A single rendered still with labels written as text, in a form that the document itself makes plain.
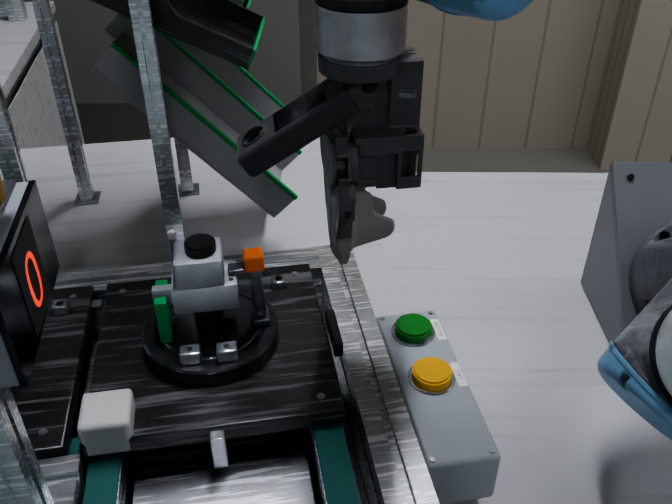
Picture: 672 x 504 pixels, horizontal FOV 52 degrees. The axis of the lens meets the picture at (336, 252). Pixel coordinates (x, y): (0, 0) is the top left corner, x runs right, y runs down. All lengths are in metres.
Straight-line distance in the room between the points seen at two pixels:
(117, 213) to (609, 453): 0.82
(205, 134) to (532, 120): 2.64
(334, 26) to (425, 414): 0.36
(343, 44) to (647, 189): 0.52
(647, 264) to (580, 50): 2.47
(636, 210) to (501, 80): 2.36
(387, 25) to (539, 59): 2.73
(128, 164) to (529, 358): 0.82
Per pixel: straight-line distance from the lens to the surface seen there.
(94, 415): 0.66
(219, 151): 0.86
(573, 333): 0.96
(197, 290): 0.67
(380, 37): 0.56
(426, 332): 0.74
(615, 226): 0.93
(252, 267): 0.67
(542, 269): 1.06
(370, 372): 0.72
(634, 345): 0.71
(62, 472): 0.67
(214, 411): 0.67
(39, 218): 0.49
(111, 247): 1.12
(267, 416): 0.66
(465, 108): 3.28
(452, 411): 0.68
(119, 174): 1.32
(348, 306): 0.80
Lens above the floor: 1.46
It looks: 35 degrees down
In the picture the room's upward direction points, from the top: straight up
